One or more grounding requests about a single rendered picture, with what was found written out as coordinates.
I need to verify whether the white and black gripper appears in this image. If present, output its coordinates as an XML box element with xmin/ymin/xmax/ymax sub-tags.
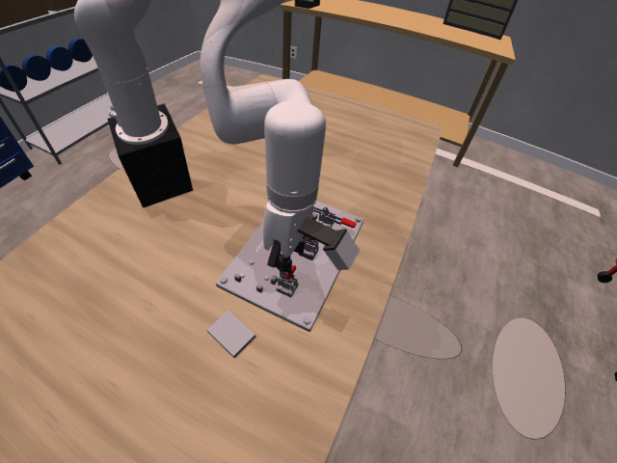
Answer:
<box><xmin>263</xmin><ymin>196</ymin><xmax>316</xmax><ymax>274</ymax></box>

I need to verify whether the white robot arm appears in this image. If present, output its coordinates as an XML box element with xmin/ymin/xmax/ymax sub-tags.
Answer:
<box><xmin>74</xmin><ymin>0</ymin><xmax>360</xmax><ymax>270</ymax></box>

